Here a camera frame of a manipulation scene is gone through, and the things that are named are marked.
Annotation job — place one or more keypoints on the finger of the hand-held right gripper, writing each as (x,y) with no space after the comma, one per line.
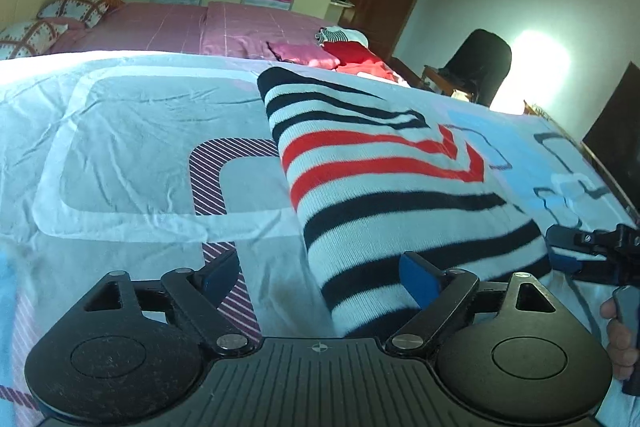
(590,238)
(565,263)

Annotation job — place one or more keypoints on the white patterned quilt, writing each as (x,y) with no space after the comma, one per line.
(125,147)

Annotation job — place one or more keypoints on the black red white striped sweater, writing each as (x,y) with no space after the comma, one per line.
(380,187)

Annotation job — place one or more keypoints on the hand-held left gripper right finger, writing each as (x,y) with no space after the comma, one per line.
(420,277)

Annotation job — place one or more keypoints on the white red patterned pillow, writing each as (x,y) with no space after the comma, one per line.
(75,6)
(30,38)

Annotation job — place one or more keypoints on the person's right hand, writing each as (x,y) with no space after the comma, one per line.
(620,347)

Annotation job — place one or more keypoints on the pink satin cloth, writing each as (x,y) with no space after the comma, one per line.
(305,53)

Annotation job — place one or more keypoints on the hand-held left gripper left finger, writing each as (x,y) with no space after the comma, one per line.
(220,269)

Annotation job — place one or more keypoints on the wooden chair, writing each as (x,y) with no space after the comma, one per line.
(435,77)

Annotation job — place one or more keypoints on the small black white striped garment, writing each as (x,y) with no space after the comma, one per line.
(337,34)

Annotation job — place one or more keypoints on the pink bed sheet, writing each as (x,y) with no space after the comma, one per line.
(165,27)

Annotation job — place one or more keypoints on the red garment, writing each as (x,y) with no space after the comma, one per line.
(357,57)

